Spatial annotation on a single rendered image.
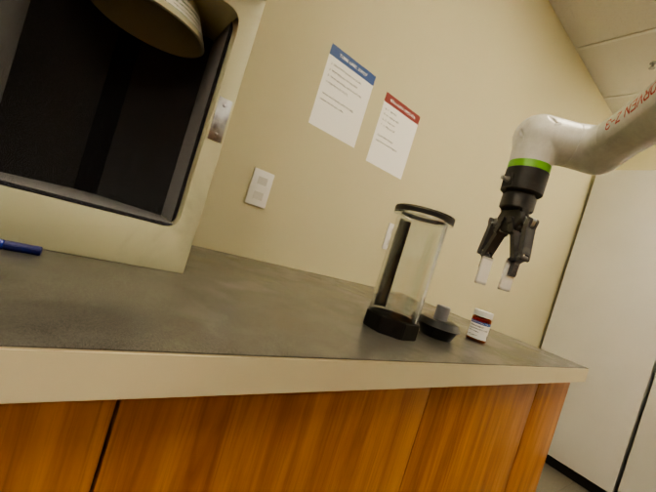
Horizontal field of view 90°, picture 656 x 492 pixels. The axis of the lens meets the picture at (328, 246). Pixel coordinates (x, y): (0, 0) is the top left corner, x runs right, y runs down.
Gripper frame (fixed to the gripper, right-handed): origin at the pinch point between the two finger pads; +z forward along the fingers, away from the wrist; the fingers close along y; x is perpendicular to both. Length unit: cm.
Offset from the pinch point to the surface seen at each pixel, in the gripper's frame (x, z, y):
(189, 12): -76, -24, 11
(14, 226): -86, 14, 19
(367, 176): -22, -25, -55
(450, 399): -15.8, 24.4, 18.2
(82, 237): -79, 14, 17
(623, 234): 183, -63, -115
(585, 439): 189, 79, -103
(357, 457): -34, 32, 26
